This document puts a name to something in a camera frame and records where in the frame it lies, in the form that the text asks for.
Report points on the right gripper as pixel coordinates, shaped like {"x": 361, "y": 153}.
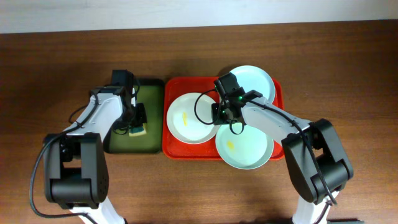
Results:
{"x": 214, "y": 114}

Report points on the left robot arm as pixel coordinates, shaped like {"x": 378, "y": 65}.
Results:
{"x": 75, "y": 171}

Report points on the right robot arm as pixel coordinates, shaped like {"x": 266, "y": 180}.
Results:
{"x": 317, "y": 164}

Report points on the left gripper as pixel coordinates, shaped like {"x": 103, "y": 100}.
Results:
{"x": 138, "y": 115}

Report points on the light green plate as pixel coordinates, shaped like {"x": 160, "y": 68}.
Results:
{"x": 248, "y": 150}

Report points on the dark green tray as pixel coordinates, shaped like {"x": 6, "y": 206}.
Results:
{"x": 151, "y": 94}

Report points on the light blue plate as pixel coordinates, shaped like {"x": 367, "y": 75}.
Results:
{"x": 254, "y": 78}

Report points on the green yellow sponge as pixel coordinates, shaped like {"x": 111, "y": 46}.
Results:
{"x": 137, "y": 130}

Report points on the white plate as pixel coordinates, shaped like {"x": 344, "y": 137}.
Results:
{"x": 184, "y": 125}

